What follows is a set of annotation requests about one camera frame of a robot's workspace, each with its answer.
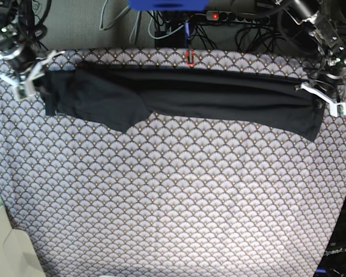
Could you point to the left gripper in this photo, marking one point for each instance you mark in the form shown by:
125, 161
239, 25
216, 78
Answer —
320, 102

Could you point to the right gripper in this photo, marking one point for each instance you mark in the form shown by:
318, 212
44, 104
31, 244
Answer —
30, 71

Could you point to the dark T-shirt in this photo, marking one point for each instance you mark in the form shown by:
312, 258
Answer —
121, 98

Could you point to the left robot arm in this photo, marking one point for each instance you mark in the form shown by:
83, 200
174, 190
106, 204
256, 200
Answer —
322, 82

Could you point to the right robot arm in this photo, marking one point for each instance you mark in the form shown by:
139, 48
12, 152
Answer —
20, 32

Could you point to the black power strip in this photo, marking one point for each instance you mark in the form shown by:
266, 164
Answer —
229, 18

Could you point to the orange table clamp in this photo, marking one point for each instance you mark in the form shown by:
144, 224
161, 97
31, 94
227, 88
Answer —
190, 57

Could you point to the black OpenArm box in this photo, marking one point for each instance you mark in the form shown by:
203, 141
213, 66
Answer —
333, 261

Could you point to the fan-patterned tablecloth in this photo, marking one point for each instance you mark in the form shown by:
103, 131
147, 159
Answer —
174, 196

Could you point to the beige cabinet corner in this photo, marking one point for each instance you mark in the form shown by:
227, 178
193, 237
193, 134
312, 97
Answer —
17, 255

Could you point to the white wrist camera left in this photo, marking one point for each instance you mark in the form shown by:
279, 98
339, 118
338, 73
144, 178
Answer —
337, 109

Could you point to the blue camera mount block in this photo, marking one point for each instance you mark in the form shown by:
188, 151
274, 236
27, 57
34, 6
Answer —
168, 5

